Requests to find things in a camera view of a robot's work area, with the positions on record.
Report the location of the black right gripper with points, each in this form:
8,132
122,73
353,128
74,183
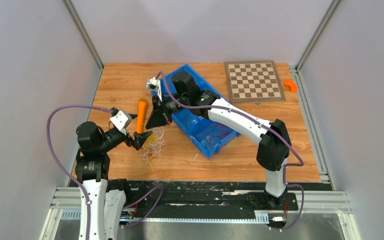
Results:
157,118

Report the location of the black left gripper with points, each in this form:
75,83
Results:
139,139

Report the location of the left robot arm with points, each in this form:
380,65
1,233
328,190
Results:
102,199

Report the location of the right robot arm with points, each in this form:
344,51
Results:
271,138

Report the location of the orange cylindrical toy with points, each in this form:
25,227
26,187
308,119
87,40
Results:
142,107

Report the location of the blue plastic compartment bin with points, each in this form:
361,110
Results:
205,126

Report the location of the wooden chessboard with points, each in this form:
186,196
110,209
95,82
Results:
253,81

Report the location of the orange curved piece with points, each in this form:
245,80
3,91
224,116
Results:
293,88

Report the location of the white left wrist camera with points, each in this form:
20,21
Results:
121,120

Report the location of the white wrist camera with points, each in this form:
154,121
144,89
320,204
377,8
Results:
121,120
154,85

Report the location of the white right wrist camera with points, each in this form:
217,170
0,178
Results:
154,85

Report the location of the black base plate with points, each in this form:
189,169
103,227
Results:
212,200

